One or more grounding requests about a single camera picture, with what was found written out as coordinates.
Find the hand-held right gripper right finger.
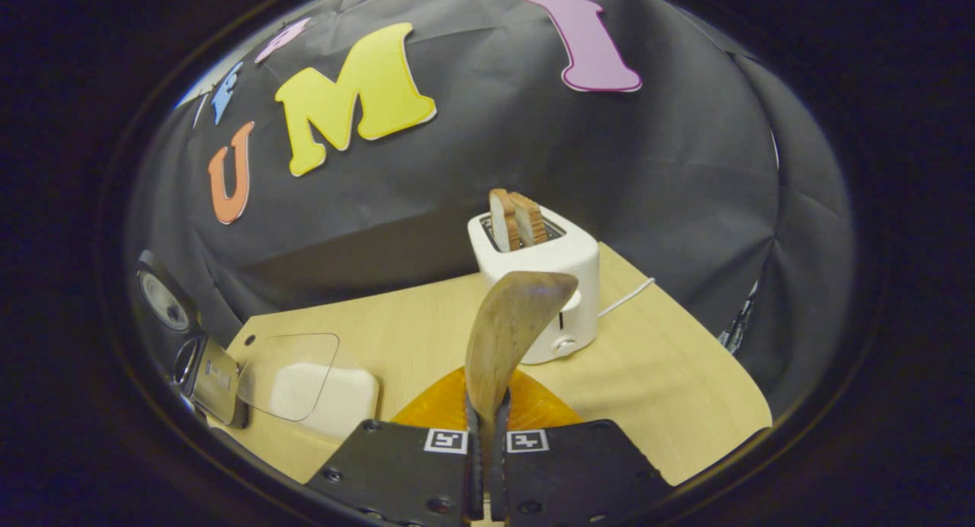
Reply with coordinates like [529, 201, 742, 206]
[491, 371, 671, 527]

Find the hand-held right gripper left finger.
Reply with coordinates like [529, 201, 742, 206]
[308, 367, 485, 527]

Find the white rice box clear lid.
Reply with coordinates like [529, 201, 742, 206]
[238, 333, 380, 442]

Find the wooden spoon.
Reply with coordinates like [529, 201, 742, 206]
[465, 270, 580, 527]

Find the dark grey rice cooker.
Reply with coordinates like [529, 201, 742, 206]
[137, 249, 252, 429]

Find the white toaster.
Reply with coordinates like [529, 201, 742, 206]
[468, 211, 600, 366]

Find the toasted bread slice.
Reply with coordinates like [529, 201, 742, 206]
[509, 192, 549, 246]
[489, 189, 523, 252]

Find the black backdrop cloth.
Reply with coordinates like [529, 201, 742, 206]
[126, 0, 858, 360]

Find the white toaster cable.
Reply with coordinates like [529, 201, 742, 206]
[598, 277, 656, 318]

